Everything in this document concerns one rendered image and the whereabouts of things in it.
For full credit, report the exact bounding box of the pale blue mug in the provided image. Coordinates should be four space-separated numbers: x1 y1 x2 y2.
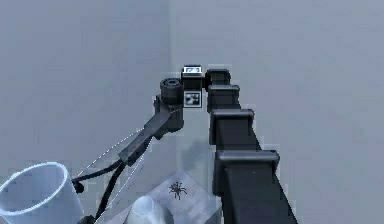
0 161 85 224

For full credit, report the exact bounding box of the white rounded bottle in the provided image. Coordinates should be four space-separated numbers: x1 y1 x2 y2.
127 195 175 224

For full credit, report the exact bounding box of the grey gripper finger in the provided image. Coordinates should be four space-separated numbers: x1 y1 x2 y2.
71 159 126 194
77 162 130 224

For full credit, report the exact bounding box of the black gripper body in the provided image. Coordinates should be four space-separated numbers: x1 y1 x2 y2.
117 77 185 167

